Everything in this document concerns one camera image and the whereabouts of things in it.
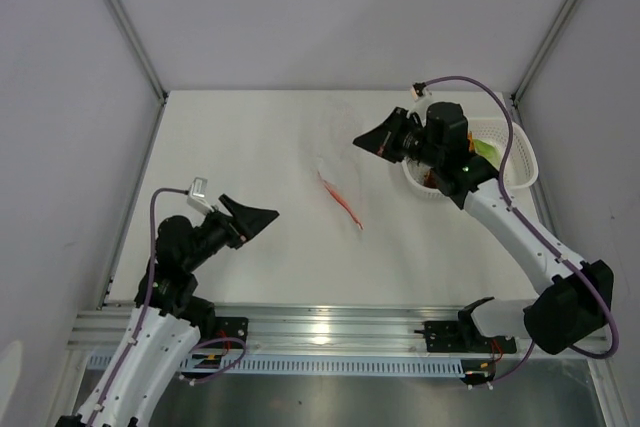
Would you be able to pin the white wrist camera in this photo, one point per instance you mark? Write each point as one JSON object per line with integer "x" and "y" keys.
{"x": 422, "y": 97}
{"x": 196, "y": 197}

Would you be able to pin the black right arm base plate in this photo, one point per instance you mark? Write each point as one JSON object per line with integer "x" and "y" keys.
{"x": 460, "y": 337}

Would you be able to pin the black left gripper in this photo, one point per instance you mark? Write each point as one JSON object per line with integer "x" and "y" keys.
{"x": 249, "y": 221}

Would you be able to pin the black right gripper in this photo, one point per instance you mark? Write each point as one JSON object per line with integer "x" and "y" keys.
{"x": 382, "y": 140}

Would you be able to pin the right back frame post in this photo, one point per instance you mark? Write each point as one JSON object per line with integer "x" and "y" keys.
{"x": 544, "y": 49}

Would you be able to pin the frame post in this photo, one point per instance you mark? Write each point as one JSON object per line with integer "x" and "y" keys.
{"x": 131, "y": 37}
{"x": 544, "y": 49}

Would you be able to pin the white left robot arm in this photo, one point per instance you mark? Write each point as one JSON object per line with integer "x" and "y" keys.
{"x": 168, "y": 322}

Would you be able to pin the aluminium frame rail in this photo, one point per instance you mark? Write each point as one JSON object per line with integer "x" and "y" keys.
{"x": 290, "y": 329}

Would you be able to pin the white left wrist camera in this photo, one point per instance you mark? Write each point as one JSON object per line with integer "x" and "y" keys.
{"x": 196, "y": 197}

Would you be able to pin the white slotted cable duct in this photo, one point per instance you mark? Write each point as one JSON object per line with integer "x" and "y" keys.
{"x": 350, "y": 366}

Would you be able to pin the left back frame post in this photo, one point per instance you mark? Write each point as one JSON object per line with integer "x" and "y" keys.
{"x": 131, "y": 37}

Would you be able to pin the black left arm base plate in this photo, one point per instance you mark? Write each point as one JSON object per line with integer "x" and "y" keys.
{"x": 231, "y": 327}

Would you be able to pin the clear zip bag orange zipper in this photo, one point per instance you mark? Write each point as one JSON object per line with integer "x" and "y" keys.
{"x": 333, "y": 163}

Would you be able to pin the dark red toy apple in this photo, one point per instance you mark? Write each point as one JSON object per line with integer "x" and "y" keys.
{"x": 429, "y": 180}

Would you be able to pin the toy pineapple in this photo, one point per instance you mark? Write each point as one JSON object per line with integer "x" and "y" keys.
{"x": 471, "y": 142}

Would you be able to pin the white plastic basket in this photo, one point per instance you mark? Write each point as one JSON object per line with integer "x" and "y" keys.
{"x": 521, "y": 169}

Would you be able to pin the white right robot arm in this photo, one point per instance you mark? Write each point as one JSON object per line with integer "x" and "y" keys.
{"x": 574, "y": 296}

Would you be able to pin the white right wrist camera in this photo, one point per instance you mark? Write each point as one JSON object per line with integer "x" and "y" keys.
{"x": 422, "y": 97}

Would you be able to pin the green toy cabbage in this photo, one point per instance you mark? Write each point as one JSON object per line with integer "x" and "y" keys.
{"x": 489, "y": 152}

